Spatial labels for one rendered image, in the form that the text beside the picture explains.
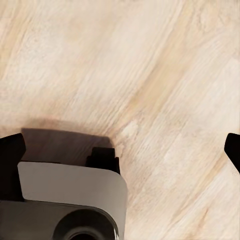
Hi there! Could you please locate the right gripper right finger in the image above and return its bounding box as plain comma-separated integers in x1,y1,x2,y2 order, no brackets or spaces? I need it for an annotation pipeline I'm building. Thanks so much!
224,133,240,174

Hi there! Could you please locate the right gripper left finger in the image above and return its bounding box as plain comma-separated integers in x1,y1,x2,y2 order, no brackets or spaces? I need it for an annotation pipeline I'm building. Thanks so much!
0,133,26,193

